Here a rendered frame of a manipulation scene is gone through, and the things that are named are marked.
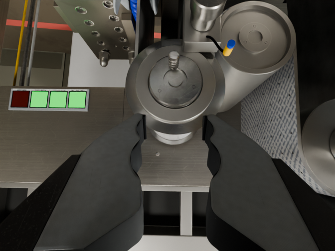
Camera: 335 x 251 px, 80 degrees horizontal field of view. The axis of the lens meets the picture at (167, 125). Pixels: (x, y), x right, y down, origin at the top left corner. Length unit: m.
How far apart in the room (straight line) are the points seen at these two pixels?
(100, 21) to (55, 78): 2.54
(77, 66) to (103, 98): 1.67
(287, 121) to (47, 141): 0.63
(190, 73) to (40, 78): 2.93
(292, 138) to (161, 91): 0.21
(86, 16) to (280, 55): 0.43
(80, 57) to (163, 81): 2.09
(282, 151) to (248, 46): 0.17
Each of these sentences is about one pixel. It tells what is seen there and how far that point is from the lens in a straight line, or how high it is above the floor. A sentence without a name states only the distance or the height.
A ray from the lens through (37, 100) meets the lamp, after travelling 0.75.
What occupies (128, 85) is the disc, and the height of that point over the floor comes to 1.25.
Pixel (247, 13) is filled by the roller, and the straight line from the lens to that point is 0.38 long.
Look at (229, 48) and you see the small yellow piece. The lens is 0.25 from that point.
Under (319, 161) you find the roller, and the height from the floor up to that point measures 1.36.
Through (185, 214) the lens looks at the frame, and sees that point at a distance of 0.64.
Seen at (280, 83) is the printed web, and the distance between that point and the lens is 0.40.
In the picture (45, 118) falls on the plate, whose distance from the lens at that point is 0.73.
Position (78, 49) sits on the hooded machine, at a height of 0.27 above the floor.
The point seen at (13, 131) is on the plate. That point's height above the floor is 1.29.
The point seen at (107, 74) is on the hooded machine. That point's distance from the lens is 2.21.
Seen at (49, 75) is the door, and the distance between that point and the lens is 3.13.
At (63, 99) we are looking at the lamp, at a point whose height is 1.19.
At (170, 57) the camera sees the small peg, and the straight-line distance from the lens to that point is 0.27.
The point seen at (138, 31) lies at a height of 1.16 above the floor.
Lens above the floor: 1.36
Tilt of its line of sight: 9 degrees down
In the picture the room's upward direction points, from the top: 179 degrees counter-clockwise
